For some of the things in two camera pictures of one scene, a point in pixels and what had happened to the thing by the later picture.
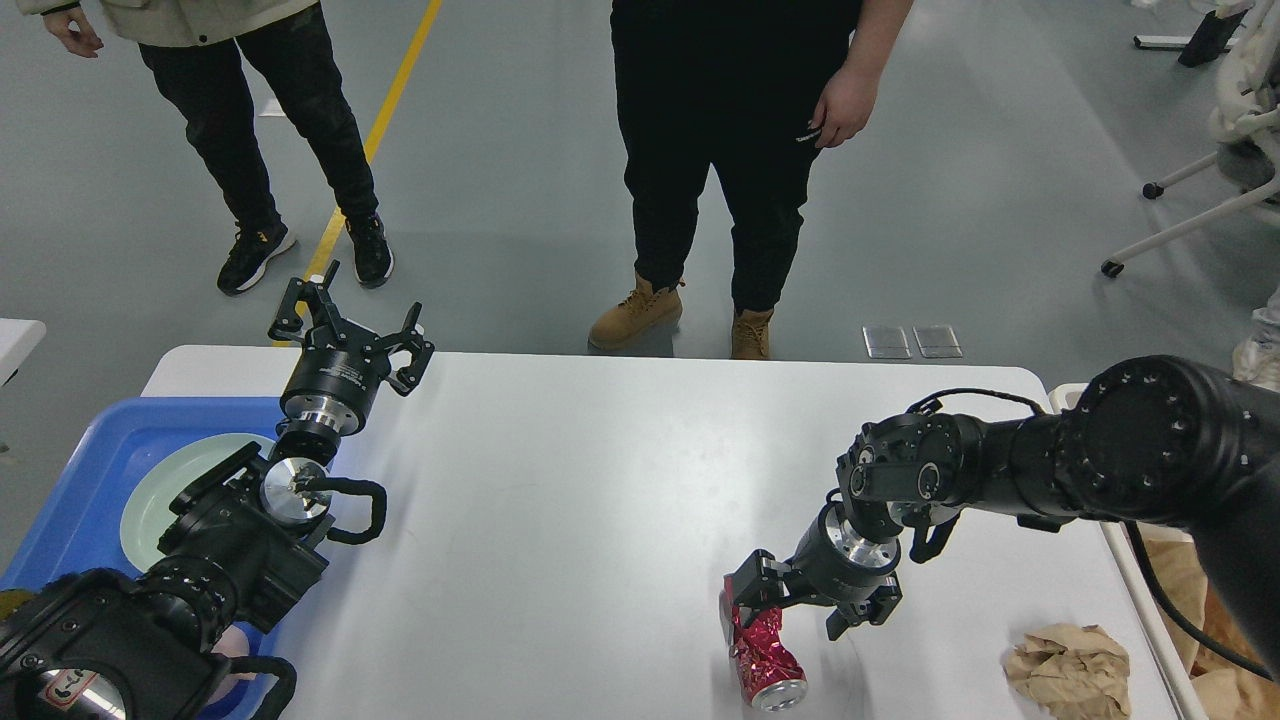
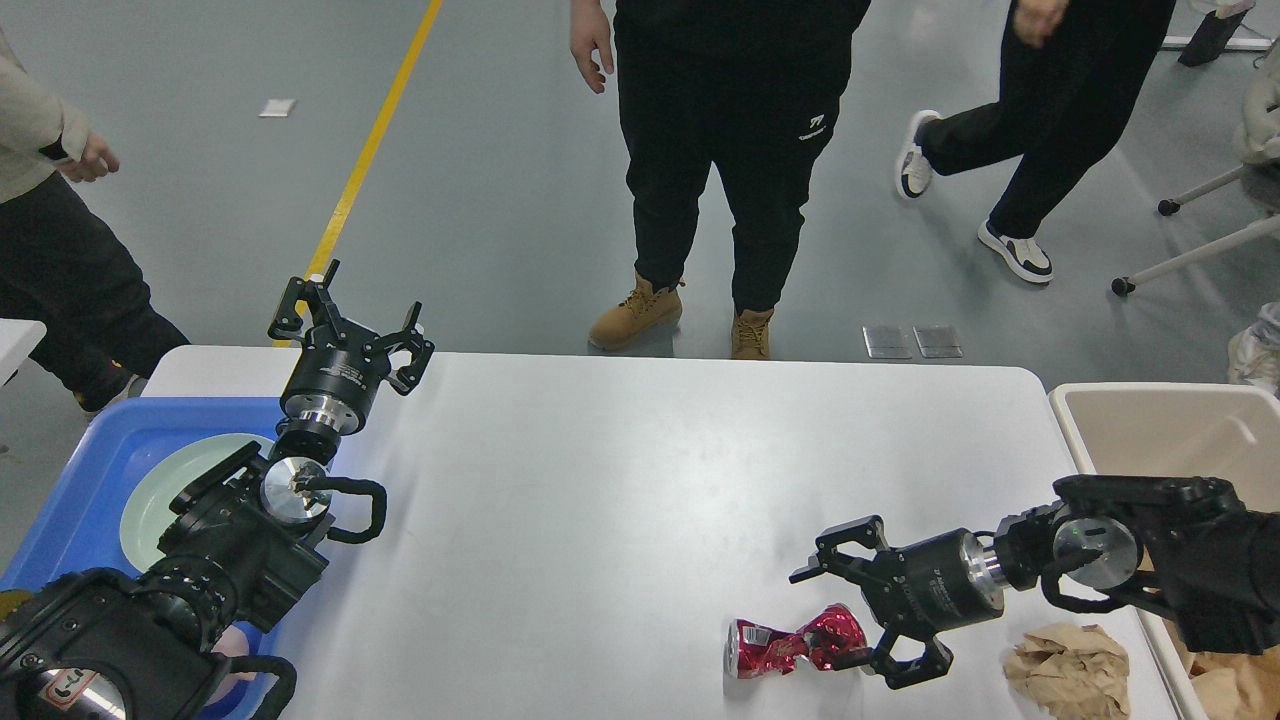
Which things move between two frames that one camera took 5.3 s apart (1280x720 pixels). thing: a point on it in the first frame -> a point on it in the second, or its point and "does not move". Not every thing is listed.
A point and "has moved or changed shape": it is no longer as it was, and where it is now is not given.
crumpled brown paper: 1070,672 does not move
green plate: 147,512 does not move
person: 198,51 -> 60,266
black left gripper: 335,381 does not move
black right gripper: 835,564 -> 921,590
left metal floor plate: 886,342 does not move
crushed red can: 764,661 has moved or changed shape
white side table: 18,338 does not move
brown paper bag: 1225,689 does not move
